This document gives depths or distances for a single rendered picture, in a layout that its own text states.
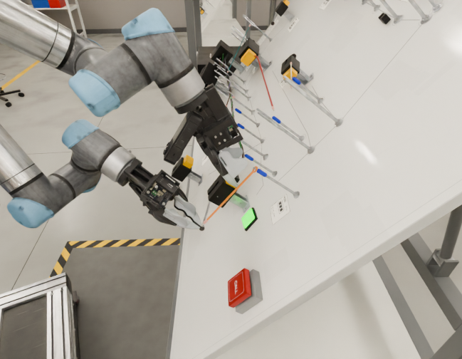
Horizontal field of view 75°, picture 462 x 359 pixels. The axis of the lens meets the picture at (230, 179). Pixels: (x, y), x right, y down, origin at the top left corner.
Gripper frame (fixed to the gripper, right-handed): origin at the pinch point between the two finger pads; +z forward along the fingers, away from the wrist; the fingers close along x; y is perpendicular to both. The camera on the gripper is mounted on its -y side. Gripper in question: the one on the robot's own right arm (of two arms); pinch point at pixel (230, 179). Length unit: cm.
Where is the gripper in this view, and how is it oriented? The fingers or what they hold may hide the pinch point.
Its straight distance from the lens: 67.0
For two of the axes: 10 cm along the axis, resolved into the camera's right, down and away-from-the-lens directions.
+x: -1.3, -5.0, 8.5
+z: 4.8, 7.2, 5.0
